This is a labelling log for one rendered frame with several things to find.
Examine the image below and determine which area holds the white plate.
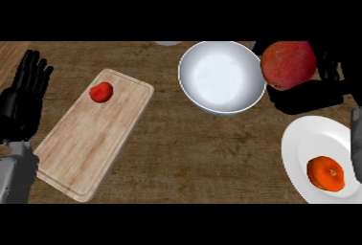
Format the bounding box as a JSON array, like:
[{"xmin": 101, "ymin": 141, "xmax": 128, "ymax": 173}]
[{"xmin": 279, "ymin": 115, "xmax": 362, "ymax": 205}]

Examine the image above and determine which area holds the red tomato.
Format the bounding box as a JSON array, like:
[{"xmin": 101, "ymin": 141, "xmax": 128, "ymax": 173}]
[{"xmin": 87, "ymin": 81, "xmax": 115, "ymax": 104}]

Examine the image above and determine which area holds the red mango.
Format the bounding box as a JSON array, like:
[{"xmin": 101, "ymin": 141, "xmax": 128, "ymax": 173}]
[{"xmin": 258, "ymin": 40, "xmax": 317, "ymax": 92}]

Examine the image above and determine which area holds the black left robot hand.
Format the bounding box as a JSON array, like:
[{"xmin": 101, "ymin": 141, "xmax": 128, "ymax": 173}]
[{"xmin": 0, "ymin": 49, "xmax": 54, "ymax": 144}]

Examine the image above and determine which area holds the orange fruit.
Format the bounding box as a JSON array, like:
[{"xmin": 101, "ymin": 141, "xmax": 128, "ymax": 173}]
[{"xmin": 305, "ymin": 155, "xmax": 345, "ymax": 193}]

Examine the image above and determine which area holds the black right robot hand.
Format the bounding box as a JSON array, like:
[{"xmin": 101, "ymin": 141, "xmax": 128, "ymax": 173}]
[{"xmin": 265, "ymin": 40, "xmax": 362, "ymax": 116}]

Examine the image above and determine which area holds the pale wooden cutting board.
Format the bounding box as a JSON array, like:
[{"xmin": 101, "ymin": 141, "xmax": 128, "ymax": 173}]
[{"xmin": 32, "ymin": 68, "xmax": 155, "ymax": 204}]

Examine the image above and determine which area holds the small grey object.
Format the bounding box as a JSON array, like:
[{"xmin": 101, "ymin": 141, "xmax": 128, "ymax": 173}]
[{"xmin": 153, "ymin": 40, "xmax": 183, "ymax": 47}]

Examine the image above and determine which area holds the white bowl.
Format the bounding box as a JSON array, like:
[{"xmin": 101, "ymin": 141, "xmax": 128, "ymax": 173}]
[{"xmin": 177, "ymin": 40, "xmax": 268, "ymax": 116}]

